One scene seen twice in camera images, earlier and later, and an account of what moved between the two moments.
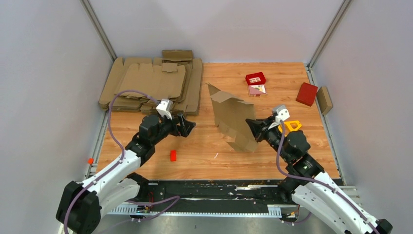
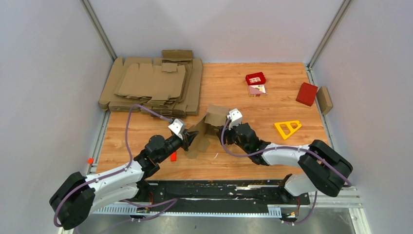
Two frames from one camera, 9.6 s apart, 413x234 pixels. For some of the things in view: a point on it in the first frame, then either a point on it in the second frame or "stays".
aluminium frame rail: x=140 y=210 stays
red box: x=307 y=94 stays
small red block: x=173 y=155 stays
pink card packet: x=256 y=90 stays
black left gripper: x=184 y=128 to x=188 y=136
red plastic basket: x=254 y=78 stays
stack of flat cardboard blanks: x=177 y=76 stays
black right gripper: x=259 y=127 to x=228 y=134
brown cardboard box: x=230 y=114 to x=215 y=116
